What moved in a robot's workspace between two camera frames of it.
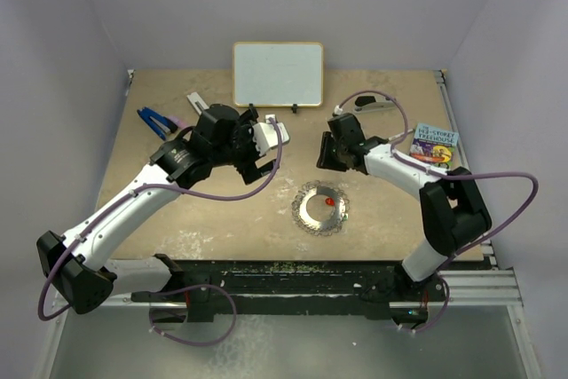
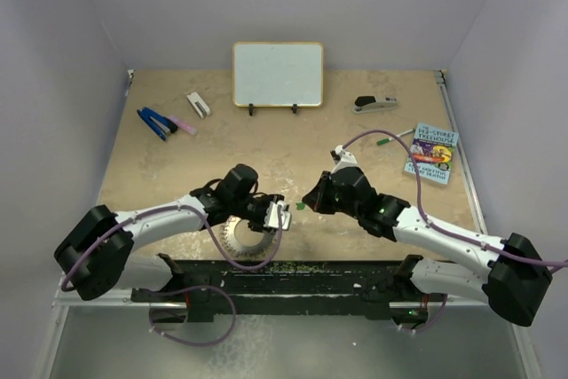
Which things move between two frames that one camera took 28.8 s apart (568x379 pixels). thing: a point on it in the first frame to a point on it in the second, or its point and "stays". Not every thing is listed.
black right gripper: [325, 161] to [315, 198]
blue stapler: [158, 122] stays
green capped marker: [401, 134] stays
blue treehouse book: [434, 145] stays
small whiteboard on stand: [278, 75] stays
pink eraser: [178, 122] stays
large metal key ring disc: [320, 208] to [228, 237]
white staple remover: [197, 102] stays
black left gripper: [248, 169] to [266, 200]
